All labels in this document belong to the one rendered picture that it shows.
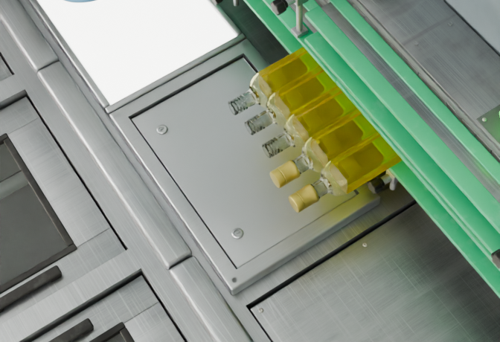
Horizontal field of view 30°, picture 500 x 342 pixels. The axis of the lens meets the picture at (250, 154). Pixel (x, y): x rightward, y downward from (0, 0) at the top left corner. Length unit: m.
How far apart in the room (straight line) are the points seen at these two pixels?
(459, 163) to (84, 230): 0.74
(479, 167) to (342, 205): 0.33
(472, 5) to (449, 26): 0.06
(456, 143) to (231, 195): 0.47
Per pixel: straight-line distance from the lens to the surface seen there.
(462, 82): 1.61
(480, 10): 1.65
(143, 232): 1.79
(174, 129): 1.89
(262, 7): 1.94
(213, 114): 1.90
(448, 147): 1.56
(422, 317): 1.75
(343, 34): 1.68
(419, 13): 1.70
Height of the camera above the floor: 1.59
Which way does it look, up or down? 14 degrees down
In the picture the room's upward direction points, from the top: 120 degrees counter-clockwise
